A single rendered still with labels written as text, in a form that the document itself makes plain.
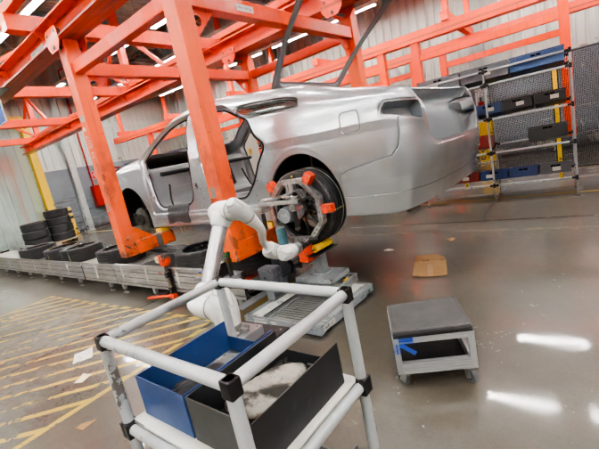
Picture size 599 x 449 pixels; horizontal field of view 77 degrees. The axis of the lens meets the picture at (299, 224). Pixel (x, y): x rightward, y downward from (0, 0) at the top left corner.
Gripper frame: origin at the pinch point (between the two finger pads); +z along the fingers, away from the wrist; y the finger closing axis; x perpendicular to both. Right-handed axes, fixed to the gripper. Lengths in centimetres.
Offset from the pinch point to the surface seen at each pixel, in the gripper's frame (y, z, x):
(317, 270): -41.5, 24.5, -10.2
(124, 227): -165, -22, 199
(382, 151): 82, 25, 0
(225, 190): -10, -23, 81
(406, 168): 81, 28, -20
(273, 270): -48, -9, 13
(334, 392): 101, -169, -83
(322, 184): 31.7, 18.1, 25.1
